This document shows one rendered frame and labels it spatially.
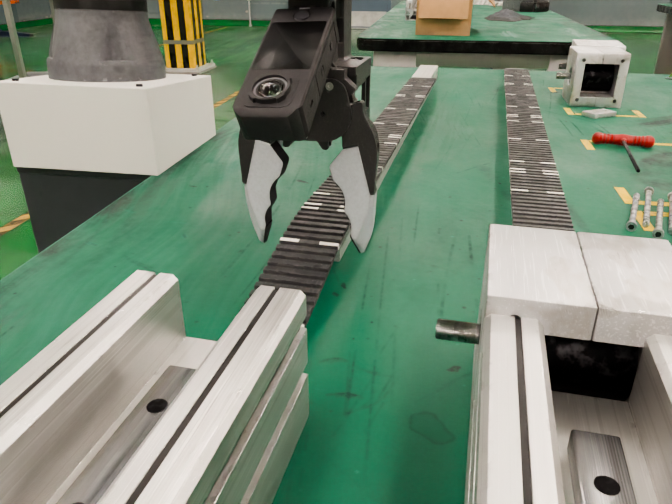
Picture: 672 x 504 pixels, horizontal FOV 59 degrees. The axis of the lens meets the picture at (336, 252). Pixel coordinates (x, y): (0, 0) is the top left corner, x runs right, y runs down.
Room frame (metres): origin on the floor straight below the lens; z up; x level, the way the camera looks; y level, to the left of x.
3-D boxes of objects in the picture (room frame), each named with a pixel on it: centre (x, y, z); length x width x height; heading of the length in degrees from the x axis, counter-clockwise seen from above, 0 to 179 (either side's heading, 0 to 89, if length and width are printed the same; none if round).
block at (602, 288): (0.28, -0.12, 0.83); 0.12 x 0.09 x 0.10; 76
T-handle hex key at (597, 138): (0.77, -0.39, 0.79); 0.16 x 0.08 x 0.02; 163
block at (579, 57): (1.15, -0.47, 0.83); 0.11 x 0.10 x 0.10; 78
